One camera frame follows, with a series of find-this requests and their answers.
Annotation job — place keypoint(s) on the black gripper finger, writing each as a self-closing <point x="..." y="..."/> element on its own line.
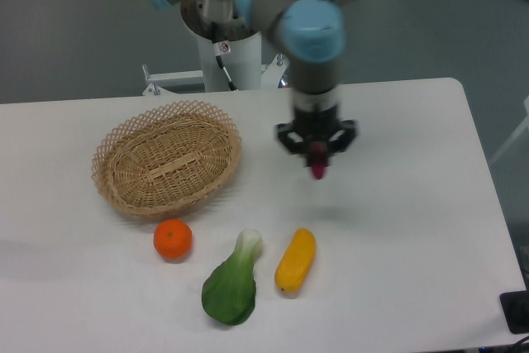
<point x="292" y="142"/>
<point x="340" y="139"/>

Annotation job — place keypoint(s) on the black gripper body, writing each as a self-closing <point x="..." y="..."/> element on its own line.
<point x="316" y="126"/>

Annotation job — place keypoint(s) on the purple sweet potato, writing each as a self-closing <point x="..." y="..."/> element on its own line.
<point x="317" y="159"/>

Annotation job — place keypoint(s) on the woven wicker basket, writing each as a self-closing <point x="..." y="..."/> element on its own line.
<point x="167" y="159"/>

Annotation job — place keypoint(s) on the orange mandarin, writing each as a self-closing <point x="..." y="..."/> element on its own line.
<point x="172" y="239"/>

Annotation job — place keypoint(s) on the green bok choy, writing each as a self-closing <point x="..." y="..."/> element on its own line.
<point x="229" y="293"/>

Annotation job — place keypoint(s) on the black device at edge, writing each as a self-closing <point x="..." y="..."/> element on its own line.
<point x="515" y="310"/>

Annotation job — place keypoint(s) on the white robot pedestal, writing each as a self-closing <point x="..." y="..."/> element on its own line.
<point x="230" y="59"/>

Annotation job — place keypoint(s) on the white metal base frame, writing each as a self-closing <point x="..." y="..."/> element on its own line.
<point x="273" y="75"/>

